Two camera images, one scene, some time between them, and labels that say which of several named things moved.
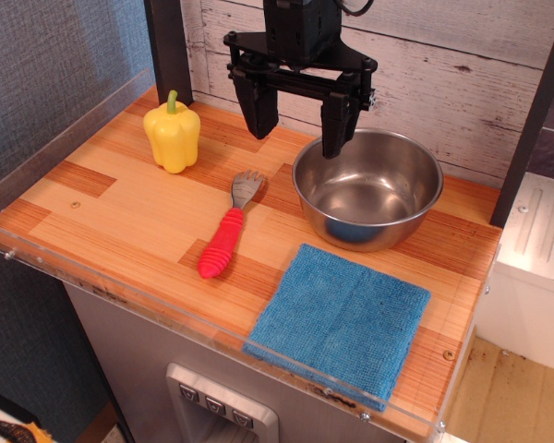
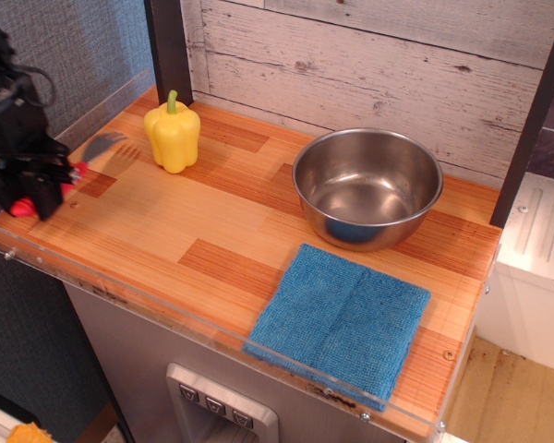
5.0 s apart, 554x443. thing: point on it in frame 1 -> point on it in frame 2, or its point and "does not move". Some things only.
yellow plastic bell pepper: x=174 y=132 does not move
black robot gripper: x=300 y=59 -> x=20 y=158
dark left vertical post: x=169 y=50 does not move
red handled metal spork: x=218 y=251 -> x=25 y=207
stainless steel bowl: x=375 y=196 does not move
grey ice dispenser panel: x=207 y=410 does not move
